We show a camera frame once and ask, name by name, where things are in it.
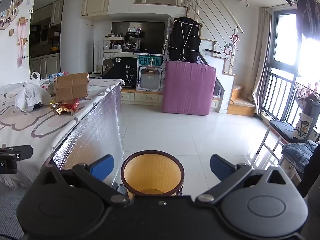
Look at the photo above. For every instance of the dark hanging garment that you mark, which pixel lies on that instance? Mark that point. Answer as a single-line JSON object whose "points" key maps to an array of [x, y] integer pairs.
{"points": [[307, 15]]}

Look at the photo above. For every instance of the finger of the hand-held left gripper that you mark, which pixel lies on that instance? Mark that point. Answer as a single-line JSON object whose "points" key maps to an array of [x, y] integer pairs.
{"points": [[20, 152]]}

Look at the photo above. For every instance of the blue jeans pile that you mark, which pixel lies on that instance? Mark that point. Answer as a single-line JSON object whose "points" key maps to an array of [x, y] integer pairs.
{"points": [[300, 152]]}

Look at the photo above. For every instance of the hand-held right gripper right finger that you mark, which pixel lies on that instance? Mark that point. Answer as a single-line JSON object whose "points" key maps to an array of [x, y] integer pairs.
{"points": [[220, 167]]}

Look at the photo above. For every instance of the blue plastic snack bag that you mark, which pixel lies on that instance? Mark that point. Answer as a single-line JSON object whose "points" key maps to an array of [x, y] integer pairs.
{"points": [[58, 75]]}

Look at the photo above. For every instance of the teal letter sign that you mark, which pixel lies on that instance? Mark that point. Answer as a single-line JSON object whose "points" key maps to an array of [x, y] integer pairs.
{"points": [[150, 60]]}

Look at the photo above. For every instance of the dark cloth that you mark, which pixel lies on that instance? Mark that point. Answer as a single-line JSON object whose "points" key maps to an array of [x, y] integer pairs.
{"points": [[311, 172]]}

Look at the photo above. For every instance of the black vest with white trim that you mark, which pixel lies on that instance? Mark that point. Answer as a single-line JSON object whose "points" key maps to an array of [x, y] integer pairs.
{"points": [[183, 42]]}

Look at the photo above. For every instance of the gold foil wrapper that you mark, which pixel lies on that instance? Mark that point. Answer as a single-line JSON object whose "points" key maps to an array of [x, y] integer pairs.
{"points": [[53, 104]]}

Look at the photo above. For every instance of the yellow plastic waste bin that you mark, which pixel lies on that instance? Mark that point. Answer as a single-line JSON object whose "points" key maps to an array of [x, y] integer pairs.
{"points": [[152, 170]]}

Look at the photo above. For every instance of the white folding chair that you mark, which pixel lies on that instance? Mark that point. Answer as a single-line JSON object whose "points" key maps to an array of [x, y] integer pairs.
{"points": [[282, 130]]}

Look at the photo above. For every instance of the pink wall hanger decoration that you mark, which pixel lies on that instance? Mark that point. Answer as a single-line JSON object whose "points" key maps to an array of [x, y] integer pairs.
{"points": [[22, 42]]}

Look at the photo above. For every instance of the beige curtain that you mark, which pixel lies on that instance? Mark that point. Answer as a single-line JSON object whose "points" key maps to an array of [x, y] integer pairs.
{"points": [[260, 67]]}

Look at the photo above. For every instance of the cream kitchen wall cabinet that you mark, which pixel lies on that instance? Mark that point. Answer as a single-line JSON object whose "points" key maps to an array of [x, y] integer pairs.
{"points": [[57, 11]]}

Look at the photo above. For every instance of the metal stair railing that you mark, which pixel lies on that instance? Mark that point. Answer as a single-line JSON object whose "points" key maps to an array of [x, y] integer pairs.
{"points": [[232, 14]]}

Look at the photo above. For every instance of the brown cardboard box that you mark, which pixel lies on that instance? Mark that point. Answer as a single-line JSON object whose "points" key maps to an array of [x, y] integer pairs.
{"points": [[71, 87]]}

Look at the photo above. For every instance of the shelf with bottles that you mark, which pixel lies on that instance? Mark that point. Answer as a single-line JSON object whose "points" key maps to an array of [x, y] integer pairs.
{"points": [[152, 37]]}

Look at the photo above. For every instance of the wooden staircase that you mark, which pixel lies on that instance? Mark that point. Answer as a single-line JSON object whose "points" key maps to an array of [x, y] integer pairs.
{"points": [[240, 102]]}

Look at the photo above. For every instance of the black shelf rack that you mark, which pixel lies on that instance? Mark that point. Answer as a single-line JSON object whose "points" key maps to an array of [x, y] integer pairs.
{"points": [[133, 41]]}

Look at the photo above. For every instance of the dark framed window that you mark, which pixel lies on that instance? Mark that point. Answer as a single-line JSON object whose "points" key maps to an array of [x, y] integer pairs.
{"points": [[285, 37]]}

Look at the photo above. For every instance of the white plastic bag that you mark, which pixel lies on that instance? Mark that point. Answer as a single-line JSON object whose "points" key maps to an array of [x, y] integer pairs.
{"points": [[30, 97]]}

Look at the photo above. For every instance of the purple folded mattress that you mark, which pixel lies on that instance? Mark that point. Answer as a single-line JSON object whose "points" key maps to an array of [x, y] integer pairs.
{"points": [[187, 87]]}

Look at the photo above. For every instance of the cream low drawer cabinet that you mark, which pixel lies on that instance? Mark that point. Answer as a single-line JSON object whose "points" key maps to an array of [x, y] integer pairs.
{"points": [[145, 97]]}

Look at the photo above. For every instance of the pink hook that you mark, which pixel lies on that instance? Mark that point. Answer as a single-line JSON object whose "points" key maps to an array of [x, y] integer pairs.
{"points": [[235, 38], [227, 50]]}

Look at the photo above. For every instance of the cartoon tote bag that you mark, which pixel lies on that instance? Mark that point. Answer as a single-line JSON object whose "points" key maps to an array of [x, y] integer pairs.
{"points": [[305, 127]]}

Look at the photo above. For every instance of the cream kitchen base cabinet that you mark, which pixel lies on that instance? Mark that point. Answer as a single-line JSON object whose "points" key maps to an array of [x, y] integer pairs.
{"points": [[46, 66]]}

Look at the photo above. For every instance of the red snack packet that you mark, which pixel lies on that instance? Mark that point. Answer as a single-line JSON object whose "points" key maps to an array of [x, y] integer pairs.
{"points": [[70, 105]]}

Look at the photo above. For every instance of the white shelf rack with bottles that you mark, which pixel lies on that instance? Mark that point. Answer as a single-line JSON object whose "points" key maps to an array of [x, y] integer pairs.
{"points": [[113, 43]]}

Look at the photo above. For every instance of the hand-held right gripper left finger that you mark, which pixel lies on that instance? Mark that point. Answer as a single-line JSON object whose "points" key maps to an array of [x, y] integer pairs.
{"points": [[102, 167]]}

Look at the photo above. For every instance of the black chalkboard sign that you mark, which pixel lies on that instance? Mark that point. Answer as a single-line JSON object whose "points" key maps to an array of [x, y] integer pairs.
{"points": [[125, 76]]}

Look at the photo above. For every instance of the wall photo collage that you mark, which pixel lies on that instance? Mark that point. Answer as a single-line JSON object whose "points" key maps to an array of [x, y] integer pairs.
{"points": [[8, 10]]}

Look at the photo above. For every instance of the black window guard rail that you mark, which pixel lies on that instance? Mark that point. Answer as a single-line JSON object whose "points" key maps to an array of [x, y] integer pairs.
{"points": [[282, 72]]}

